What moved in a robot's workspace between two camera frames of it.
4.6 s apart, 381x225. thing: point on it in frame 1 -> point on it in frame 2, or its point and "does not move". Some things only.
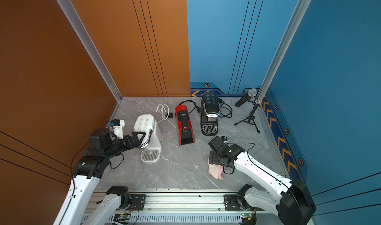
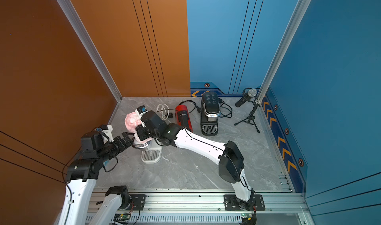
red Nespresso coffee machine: [185, 131] does not move
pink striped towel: [216, 171] -> [132, 121]
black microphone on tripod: [249, 94] does not move
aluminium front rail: [180, 209] does not move
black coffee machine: [210, 111] does not move
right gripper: [212, 157] -> [140, 130]
